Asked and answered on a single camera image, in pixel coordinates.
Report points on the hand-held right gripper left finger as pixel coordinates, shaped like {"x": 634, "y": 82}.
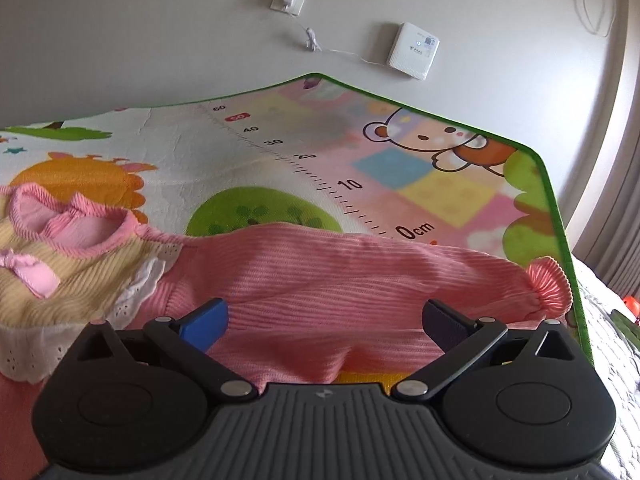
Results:
{"x": 202, "y": 322}

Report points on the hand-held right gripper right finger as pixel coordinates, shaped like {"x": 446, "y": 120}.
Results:
{"x": 445, "y": 325}

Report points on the pink ribbed child's dress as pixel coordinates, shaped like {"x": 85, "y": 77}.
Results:
{"x": 300, "y": 280}

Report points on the white quilted bedspread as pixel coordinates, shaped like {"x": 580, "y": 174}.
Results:
{"x": 607, "y": 385}

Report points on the colourful cartoon play mat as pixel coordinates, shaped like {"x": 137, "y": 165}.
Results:
{"x": 280, "y": 160}

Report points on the small red object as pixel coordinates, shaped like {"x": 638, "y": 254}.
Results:
{"x": 631, "y": 306}

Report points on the white window frame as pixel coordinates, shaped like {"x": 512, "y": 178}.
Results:
{"x": 612, "y": 110}

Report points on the white wall-mounted box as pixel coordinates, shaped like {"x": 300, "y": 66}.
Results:
{"x": 412, "y": 50}

